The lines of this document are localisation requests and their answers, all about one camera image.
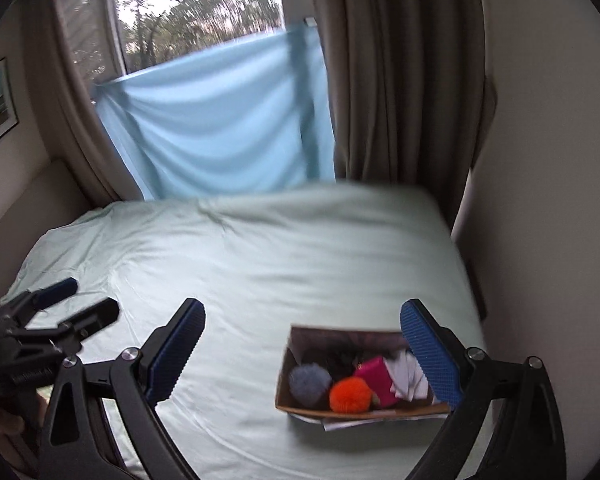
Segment white cloth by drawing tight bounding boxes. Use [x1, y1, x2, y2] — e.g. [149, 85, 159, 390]
[384, 350, 437, 403]

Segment person's left hand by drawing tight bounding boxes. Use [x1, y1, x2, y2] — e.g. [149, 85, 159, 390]
[0, 389, 48, 441]

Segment light blue hanging sheet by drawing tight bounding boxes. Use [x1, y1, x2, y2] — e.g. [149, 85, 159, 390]
[94, 25, 335, 200]

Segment orange fluffy pom-pom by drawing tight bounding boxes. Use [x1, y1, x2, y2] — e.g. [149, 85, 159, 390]
[328, 376, 375, 415]

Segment cardboard box pink interior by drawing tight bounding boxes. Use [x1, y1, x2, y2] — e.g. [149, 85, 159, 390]
[275, 326, 449, 430]

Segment window with frame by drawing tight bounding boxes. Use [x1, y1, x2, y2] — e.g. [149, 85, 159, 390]
[59, 0, 313, 86]

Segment brown curtain right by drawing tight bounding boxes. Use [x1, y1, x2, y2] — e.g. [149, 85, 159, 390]
[313, 0, 494, 223]

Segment magenta zipper pouch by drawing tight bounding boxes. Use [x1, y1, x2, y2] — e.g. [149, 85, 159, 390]
[354, 356, 400, 408]

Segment grey fluffy plush sock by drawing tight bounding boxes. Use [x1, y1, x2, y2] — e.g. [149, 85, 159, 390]
[288, 363, 332, 408]

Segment beige curtain left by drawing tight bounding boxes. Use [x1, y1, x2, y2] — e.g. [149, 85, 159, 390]
[19, 0, 142, 207]

